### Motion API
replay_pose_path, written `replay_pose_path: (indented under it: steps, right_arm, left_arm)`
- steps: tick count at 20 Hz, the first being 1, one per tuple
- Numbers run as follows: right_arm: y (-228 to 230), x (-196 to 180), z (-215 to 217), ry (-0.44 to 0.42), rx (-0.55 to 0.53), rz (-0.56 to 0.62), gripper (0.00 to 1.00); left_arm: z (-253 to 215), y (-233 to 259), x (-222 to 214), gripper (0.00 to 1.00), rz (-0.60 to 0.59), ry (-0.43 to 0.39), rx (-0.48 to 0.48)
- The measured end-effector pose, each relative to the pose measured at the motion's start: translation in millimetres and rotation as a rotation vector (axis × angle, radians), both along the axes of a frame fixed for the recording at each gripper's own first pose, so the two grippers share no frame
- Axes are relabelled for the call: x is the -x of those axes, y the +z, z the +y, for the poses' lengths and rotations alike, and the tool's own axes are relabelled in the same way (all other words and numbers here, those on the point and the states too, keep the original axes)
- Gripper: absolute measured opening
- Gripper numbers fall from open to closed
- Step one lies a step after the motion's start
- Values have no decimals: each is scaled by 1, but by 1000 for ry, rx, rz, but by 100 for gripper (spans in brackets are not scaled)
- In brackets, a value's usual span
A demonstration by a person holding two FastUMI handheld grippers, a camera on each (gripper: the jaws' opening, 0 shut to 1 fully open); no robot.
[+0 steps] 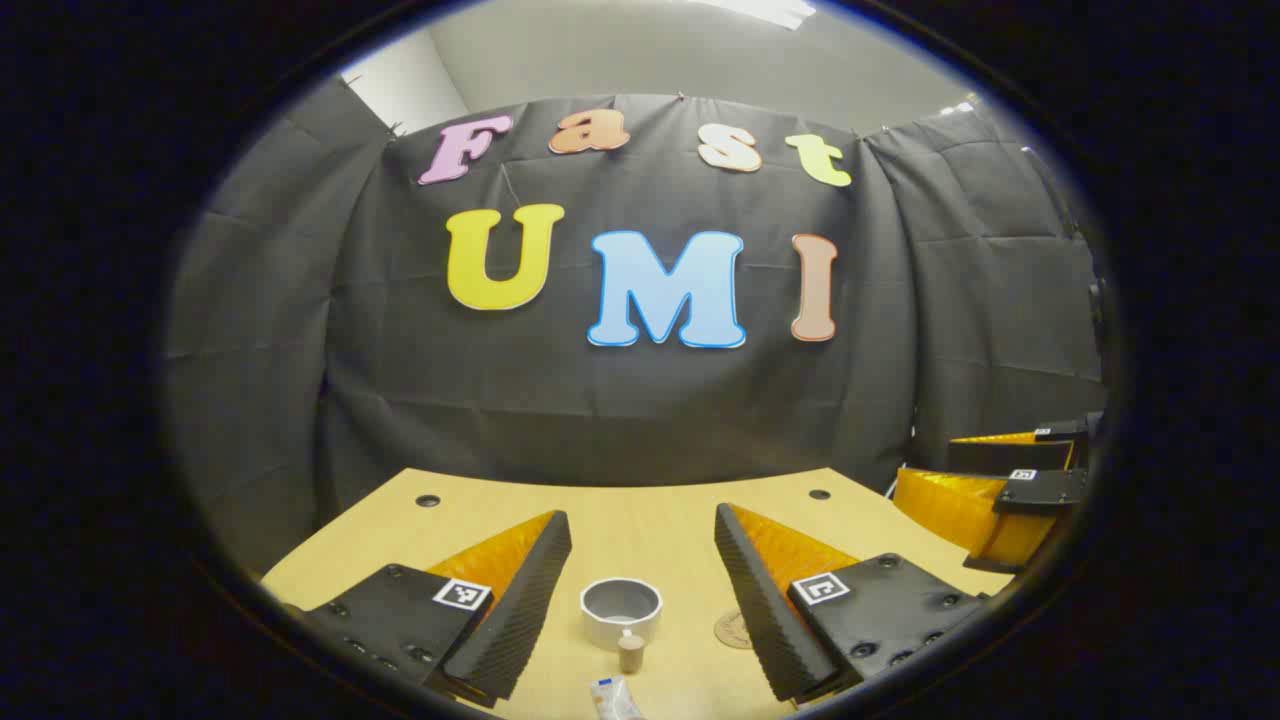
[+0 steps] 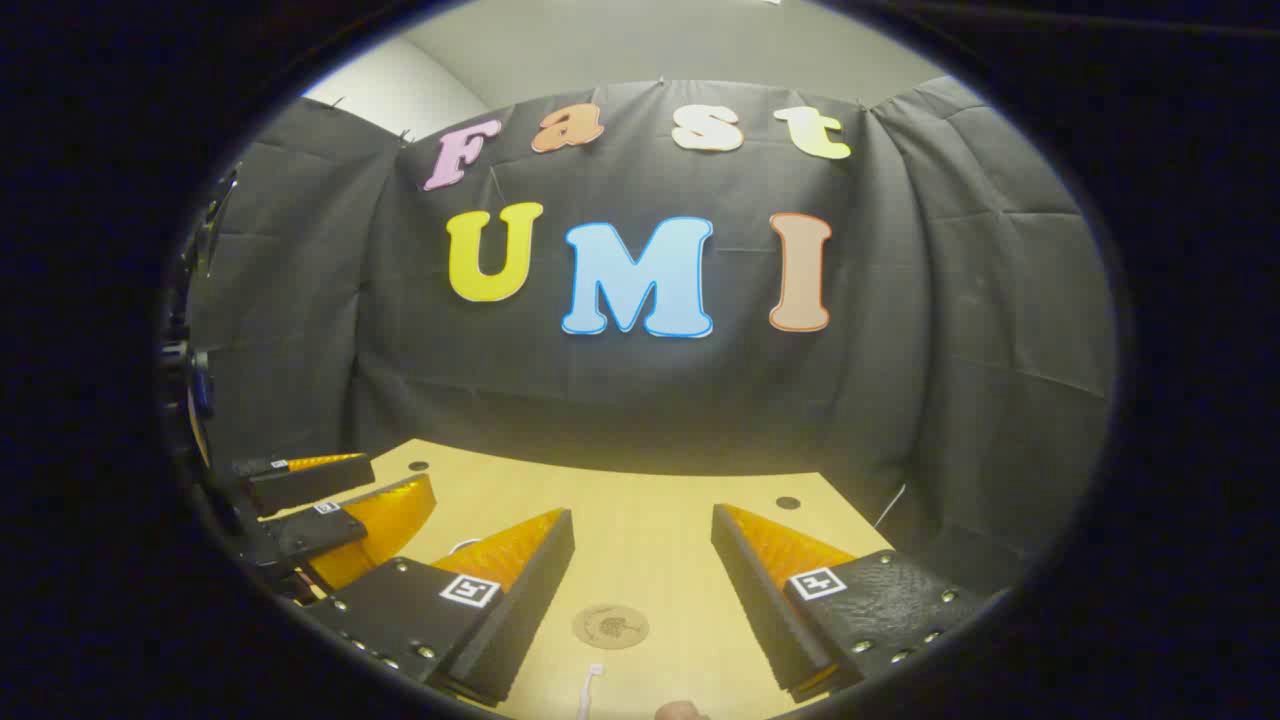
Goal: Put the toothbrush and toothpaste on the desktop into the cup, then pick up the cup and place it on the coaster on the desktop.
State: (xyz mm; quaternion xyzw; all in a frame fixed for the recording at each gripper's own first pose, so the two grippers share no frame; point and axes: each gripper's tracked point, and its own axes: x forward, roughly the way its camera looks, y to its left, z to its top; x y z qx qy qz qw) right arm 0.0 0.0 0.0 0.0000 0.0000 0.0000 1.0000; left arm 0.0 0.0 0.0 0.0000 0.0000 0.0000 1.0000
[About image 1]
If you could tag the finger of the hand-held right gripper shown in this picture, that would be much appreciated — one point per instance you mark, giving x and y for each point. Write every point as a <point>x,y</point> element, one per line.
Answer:
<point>950,510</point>
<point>1010,455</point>

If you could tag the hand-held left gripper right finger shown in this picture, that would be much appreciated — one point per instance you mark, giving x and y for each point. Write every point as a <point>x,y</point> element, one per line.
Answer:
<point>755,610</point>

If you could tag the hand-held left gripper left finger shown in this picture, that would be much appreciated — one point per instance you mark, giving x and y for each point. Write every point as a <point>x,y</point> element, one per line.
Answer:
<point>525,610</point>

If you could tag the round wooden coaster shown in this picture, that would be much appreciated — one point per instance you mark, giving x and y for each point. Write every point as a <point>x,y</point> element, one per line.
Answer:
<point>732,630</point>

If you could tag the white toothpaste tube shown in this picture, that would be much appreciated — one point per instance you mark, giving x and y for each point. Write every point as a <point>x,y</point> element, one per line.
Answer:
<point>612,698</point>

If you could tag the wooden desktop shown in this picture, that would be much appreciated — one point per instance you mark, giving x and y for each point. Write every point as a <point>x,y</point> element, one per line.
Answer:
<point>640,520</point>

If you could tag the black backdrop cloth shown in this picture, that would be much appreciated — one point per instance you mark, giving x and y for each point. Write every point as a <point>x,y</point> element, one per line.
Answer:
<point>650,400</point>

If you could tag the white ceiling light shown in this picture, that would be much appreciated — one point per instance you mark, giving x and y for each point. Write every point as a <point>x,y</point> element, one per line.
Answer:
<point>760,10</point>

